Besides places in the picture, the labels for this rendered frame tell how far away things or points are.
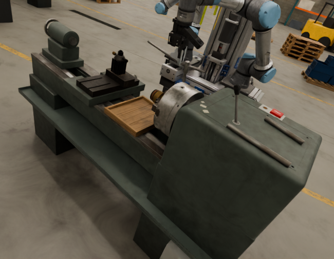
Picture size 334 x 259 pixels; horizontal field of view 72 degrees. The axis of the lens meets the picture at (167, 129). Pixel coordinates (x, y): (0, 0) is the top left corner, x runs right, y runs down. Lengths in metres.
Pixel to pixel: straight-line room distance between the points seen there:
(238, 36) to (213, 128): 1.06
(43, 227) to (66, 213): 0.18
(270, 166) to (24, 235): 1.68
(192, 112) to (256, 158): 0.33
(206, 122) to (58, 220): 1.45
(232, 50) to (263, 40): 0.49
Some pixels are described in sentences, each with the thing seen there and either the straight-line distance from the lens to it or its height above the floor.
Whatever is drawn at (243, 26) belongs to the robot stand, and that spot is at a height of 1.51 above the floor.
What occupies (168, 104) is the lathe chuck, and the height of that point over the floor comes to 1.16.
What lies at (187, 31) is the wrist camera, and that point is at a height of 1.53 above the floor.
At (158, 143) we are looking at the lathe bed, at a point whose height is 0.86.
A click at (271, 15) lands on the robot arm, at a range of 1.39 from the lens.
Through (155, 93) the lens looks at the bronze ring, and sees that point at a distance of 1.38.
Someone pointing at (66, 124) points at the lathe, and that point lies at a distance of 1.97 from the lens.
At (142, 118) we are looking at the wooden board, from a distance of 1.54.
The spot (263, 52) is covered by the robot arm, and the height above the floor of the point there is 1.47.
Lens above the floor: 1.75
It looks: 35 degrees down
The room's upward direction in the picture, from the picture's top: 18 degrees clockwise
